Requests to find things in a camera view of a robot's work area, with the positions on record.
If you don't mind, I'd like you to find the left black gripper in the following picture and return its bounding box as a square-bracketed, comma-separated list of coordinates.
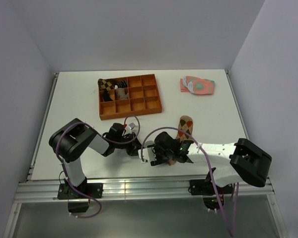
[114, 132, 143, 156]

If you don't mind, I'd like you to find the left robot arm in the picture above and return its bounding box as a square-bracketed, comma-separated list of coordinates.
[49, 119, 141, 200]

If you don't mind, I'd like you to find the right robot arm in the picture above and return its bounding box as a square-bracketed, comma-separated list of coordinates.
[139, 131, 272, 196]

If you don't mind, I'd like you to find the argyle beige orange sock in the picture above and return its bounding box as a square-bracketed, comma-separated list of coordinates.
[167, 115, 195, 167]

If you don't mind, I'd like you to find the black sock in tray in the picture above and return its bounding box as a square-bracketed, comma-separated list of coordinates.
[102, 89, 113, 102]

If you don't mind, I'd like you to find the beige rolled sock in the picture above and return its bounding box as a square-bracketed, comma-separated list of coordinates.
[115, 88, 129, 100]

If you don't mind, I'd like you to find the orange compartment tray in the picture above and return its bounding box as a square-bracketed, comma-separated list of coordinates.
[98, 74, 162, 120]

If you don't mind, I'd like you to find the black white striped sock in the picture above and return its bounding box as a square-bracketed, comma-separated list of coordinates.
[114, 80, 128, 89]

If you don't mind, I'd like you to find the brown checkered rolled sock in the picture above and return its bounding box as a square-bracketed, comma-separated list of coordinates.
[97, 79, 116, 91]

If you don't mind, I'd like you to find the pink green sock pair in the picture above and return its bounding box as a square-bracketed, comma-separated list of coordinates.
[179, 76, 215, 95]

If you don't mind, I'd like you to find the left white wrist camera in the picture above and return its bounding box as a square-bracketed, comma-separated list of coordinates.
[124, 122, 136, 131]

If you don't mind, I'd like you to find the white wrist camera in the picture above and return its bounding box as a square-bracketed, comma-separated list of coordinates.
[138, 147, 156, 163]
[124, 122, 136, 131]

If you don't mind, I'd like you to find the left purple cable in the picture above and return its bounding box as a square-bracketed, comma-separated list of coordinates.
[56, 115, 140, 219]

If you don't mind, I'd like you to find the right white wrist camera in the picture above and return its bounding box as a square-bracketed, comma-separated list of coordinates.
[138, 147, 156, 163]

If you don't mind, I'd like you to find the aluminium front rail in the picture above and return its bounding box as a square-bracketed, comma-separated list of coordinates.
[14, 173, 274, 203]

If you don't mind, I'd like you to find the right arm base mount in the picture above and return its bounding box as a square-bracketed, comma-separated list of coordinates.
[188, 179, 234, 196]

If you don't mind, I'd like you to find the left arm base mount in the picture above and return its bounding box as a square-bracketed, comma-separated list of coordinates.
[57, 183, 103, 200]

